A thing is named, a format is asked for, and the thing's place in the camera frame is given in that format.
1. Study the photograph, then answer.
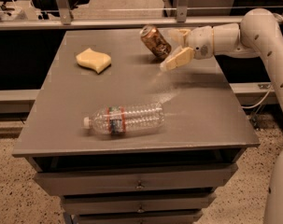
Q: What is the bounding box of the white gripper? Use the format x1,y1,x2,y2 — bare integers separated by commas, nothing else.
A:
160,26,214,72

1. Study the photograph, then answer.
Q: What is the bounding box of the orange soda can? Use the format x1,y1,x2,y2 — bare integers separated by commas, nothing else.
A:
140,24,172,60

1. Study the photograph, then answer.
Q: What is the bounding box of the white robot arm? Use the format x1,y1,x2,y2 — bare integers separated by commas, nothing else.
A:
160,8,283,224

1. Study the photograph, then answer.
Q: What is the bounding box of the yellow sponge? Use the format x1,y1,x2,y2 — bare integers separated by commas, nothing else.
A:
76,49,111,74

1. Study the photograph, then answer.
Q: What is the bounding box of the clear plastic water bottle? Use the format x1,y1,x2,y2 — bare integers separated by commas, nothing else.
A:
83,103,164,134

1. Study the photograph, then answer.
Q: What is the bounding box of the grey drawer cabinet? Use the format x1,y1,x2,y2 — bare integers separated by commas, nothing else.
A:
13,29,259,224

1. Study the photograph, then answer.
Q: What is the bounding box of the middle grey drawer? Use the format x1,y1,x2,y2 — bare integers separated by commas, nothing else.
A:
62,191,216,215

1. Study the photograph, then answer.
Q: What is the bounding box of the grey drawer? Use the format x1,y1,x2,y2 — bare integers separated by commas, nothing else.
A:
62,191,216,215
35,163,237,196
78,210,203,224

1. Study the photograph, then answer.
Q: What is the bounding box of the bottom grey drawer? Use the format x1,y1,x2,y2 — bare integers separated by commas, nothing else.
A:
78,210,203,224

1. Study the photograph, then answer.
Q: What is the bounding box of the top grey drawer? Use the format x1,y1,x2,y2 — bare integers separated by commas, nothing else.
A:
35,163,237,196

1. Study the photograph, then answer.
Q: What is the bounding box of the grey metal rail frame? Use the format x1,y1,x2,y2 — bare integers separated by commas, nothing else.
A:
0,0,283,32

